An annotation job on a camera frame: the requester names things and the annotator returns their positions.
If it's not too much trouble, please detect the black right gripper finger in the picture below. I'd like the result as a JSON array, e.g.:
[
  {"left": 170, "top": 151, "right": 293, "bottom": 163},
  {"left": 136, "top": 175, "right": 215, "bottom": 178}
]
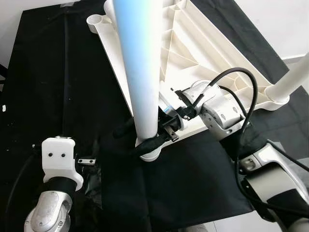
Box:
[
  {"left": 112, "top": 117, "right": 138, "bottom": 141},
  {"left": 129, "top": 137, "right": 167, "bottom": 158}
]

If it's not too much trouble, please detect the white plastic table leg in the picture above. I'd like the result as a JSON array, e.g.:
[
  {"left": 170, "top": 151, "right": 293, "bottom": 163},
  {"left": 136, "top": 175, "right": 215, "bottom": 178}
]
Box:
[
  {"left": 112, "top": 0, "right": 162, "bottom": 141},
  {"left": 266, "top": 54, "right": 309, "bottom": 103},
  {"left": 103, "top": 0, "right": 119, "bottom": 34}
]

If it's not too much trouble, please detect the black tablecloth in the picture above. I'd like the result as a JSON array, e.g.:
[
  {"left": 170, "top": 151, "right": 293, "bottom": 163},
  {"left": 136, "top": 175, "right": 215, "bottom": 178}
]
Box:
[{"left": 0, "top": 0, "right": 309, "bottom": 232}]

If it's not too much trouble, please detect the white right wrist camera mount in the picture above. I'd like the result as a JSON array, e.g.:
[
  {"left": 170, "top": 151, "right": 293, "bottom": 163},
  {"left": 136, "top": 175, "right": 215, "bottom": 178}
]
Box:
[{"left": 159, "top": 87, "right": 203, "bottom": 122}]

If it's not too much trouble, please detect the white plastic children table top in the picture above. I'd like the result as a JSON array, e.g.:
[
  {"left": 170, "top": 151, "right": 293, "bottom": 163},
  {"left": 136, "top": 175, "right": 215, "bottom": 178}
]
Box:
[{"left": 87, "top": 0, "right": 290, "bottom": 162}]

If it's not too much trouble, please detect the shiny black plastic bag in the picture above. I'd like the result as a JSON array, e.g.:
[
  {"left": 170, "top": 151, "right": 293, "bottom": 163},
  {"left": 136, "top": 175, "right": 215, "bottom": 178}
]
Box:
[{"left": 84, "top": 164, "right": 104, "bottom": 209}]

